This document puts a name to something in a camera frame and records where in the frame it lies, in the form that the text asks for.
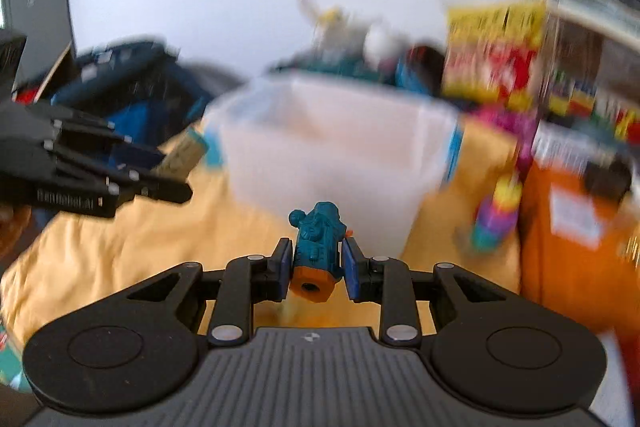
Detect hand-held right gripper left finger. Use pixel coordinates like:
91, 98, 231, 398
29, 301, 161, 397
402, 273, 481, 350
127, 237, 293, 348

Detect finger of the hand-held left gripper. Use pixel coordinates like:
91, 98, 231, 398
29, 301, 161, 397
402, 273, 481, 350
47, 117, 168, 178
104, 171, 194, 206

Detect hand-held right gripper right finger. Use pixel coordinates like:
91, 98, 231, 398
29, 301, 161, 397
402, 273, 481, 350
341, 238, 516, 348

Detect teal toy train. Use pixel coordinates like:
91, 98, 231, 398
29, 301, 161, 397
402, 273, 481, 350
287, 201, 353, 303

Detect beige toy block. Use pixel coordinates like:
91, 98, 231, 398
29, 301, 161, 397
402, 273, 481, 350
150, 129, 208, 180

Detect white plastic bin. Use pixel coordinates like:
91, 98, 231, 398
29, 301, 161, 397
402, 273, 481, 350
202, 74, 463, 253

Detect blue chair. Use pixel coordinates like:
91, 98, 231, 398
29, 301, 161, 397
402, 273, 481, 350
47, 36, 221, 148

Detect yellow cloth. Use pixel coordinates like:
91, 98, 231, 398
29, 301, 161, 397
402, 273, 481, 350
0, 117, 531, 348

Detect grey flat board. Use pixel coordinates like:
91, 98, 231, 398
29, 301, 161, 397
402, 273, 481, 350
7, 0, 78, 88

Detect green patterned cloth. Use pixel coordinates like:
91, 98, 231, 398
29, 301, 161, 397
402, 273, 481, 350
0, 317, 26, 395

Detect orange box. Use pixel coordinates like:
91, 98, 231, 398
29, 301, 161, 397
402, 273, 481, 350
517, 147, 640, 358

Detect clear plastic bag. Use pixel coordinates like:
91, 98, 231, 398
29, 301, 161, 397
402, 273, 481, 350
295, 0, 386, 62

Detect white ball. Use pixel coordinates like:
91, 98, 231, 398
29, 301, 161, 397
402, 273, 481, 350
364, 29, 401, 62

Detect white paper card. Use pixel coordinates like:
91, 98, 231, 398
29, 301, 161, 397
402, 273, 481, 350
547, 187, 608, 250

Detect yellow red snack bag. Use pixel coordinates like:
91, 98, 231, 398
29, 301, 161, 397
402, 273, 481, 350
441, 0, 548, 110

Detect black rounded object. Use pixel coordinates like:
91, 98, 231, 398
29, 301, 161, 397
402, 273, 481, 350
585, 159, 633, 202

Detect shelf with colourful items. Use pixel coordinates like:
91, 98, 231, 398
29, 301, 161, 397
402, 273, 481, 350
542, 0, 640, 142

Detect rainbow ring stacker toy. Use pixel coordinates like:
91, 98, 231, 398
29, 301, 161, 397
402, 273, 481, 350
467, 172, 523, 255

